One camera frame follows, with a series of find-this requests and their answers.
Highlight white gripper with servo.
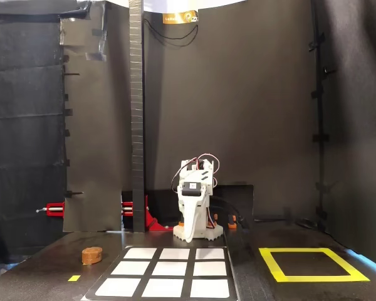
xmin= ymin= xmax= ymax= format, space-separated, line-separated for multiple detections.
xmin=177 ymin=180 xmax=209 ymax=244

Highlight black white grid mat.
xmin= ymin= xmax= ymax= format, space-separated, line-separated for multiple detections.
xmin=85 ymin=246 xmax=239 ymax=301

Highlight low black back board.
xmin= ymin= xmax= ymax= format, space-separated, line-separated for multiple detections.
xmin=145 ymin=184 xmax=254 ymax=231

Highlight dark grey cardboard panel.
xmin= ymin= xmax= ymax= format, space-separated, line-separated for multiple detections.
xmin=59 ymin=0 xmax=123 ymax=233

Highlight red metal clamp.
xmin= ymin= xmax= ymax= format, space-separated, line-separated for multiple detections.
xmin=36 ymin=194 xmax=174 ymax=232

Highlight thin black taped pole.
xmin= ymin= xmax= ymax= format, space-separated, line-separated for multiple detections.
xmin=308 ymin=0 xmax=330 ymax=233

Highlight yellow tape square outline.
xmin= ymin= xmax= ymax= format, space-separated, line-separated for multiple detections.
xmin=258 ymin=247 xmax=371 ymax=283

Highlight orange LeRobot logo sticker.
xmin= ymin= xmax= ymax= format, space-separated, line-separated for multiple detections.
xmin=162 ymin=9 xmax=200 ymax=25

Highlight white perforated base plate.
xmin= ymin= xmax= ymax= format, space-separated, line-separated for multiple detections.
xmin=172 ymin=221 xmax=224 ymax=243

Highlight black power cables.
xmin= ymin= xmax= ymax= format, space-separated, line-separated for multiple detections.
xmin=210 ymin=196 xmax=249 ymax=230

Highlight red white servo wires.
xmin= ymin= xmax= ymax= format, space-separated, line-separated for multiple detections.
xmin=171 ymin=153 xmax=221 ymax=193

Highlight tall black vertical post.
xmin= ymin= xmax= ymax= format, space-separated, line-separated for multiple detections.
xmin=128 ymin=0 xmax=146 ymax=233

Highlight thin black hanging cable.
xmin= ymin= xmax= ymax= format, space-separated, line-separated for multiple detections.
xmin=143 ymin=18 xmax=199 ymax=48

